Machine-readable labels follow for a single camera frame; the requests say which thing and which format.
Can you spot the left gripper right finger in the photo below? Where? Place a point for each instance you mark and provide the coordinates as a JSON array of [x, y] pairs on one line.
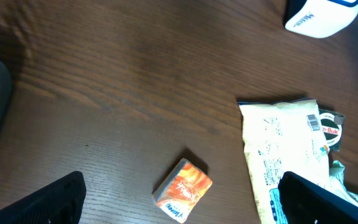
[[305, 202]]

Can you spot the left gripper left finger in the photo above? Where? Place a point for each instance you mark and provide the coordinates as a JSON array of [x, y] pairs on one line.
[[59, 202]]

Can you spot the yellow snack bag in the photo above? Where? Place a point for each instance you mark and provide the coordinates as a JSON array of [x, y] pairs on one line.
[[281, 137]]

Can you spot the dark green snack packet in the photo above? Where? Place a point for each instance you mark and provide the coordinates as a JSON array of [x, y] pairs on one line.
[[332, 124]]

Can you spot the orange tissue pack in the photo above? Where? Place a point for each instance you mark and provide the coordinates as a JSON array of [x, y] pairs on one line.
[[181, 190]]

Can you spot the white barcode scanner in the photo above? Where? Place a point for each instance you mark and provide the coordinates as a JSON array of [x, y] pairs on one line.
[[320, 18]]

